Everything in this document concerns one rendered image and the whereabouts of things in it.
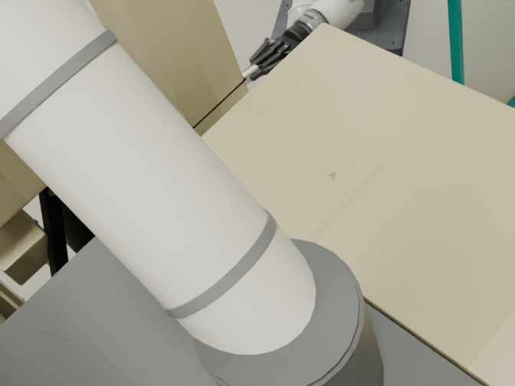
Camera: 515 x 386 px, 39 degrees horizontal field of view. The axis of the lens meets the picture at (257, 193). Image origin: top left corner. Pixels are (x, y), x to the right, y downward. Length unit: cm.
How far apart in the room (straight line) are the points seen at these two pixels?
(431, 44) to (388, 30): 88
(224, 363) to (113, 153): 20
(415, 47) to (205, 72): 249
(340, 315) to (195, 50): 61
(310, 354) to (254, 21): 340
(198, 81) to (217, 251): 60
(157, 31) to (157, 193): 52
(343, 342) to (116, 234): 20
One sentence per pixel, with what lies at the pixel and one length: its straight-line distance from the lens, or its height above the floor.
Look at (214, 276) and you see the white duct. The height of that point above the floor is 201.
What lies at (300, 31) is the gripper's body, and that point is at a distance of 190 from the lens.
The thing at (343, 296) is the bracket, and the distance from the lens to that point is 61.
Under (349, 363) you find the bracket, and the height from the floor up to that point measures 193.
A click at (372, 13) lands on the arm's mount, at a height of 73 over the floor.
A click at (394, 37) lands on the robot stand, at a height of 65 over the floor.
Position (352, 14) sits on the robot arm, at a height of 119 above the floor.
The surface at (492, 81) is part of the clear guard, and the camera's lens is 146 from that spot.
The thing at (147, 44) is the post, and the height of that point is 184.
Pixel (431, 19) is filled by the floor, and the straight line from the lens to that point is 369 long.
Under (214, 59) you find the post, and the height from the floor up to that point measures 174.
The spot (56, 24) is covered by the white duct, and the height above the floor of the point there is 218.
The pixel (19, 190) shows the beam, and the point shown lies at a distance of 122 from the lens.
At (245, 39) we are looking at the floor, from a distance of 384.
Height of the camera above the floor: 249
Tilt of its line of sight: 52 degrees down
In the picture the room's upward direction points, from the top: 24 degrees counter-clockwise
